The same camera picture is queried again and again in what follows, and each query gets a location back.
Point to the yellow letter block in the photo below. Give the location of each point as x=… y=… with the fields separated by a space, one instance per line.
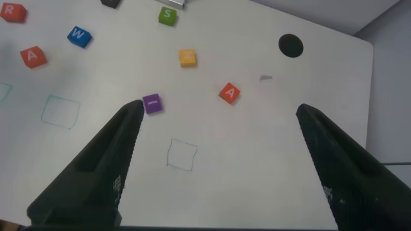
x=187 y=57

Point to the orange block letter A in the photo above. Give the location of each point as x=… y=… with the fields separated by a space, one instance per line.
x=229 y=93
x=33 y=56

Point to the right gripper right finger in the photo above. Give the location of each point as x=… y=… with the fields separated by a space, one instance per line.
x=353 y=179

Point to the orange block letter R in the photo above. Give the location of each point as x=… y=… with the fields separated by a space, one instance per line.
x=12 y=12

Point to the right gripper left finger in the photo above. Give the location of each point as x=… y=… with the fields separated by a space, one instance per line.
x=96 y=179

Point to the blue block letter W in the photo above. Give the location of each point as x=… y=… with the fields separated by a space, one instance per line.
x=79 y=36

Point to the purple block letter I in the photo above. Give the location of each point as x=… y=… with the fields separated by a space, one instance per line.
x=152 y=103

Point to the black block letter L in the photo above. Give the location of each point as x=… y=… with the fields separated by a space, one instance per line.
x=110 y=3

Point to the metal-framed whiteboard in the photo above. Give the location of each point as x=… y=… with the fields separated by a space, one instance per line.
x=171 y=3

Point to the green block letter S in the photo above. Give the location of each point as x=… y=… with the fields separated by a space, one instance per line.
x=167 y=16

